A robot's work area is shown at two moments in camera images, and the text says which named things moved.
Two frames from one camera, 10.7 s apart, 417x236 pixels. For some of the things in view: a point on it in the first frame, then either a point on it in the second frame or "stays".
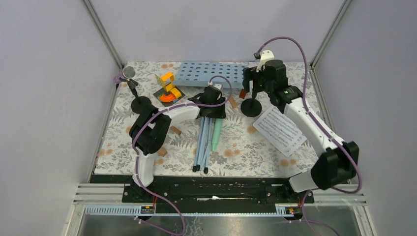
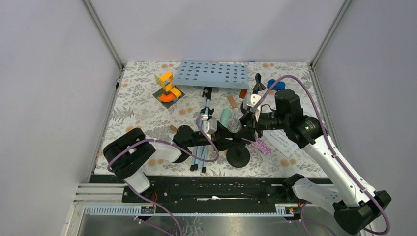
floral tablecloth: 187,130 stays
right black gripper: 248,73 to 250,131
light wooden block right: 231,100 stays
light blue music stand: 198,73 stays
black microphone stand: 138,104 to 238,157
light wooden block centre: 175,130 stays
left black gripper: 220,114 to 222,137
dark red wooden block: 242,94 stays
